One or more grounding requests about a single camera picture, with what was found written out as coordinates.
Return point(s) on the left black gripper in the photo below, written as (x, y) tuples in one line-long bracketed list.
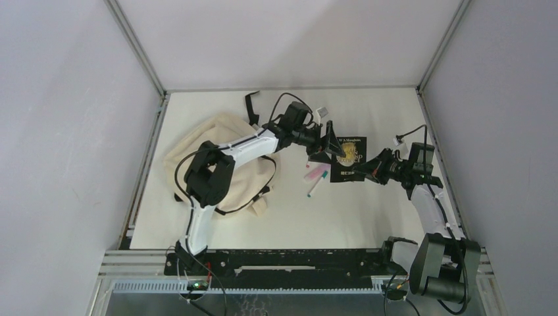
[(330, 145)]

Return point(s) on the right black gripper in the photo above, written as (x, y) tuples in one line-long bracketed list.
[(375, 168)]

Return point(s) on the black booklet with gold emblem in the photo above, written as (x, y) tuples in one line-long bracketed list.
[(342, 168)]

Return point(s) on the pink highlighter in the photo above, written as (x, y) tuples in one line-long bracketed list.
[(316, 172)]

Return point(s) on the teal marker pen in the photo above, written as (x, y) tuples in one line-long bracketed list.
[(316, 184)]

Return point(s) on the beige canvas student bag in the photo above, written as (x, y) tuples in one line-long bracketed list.
[(250, 182)]

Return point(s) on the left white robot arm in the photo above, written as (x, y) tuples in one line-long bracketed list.
[(209, 175)]

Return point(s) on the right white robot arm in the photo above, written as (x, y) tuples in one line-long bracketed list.
[(444, 265)]

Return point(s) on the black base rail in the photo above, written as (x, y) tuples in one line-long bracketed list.
[(329, 269)]

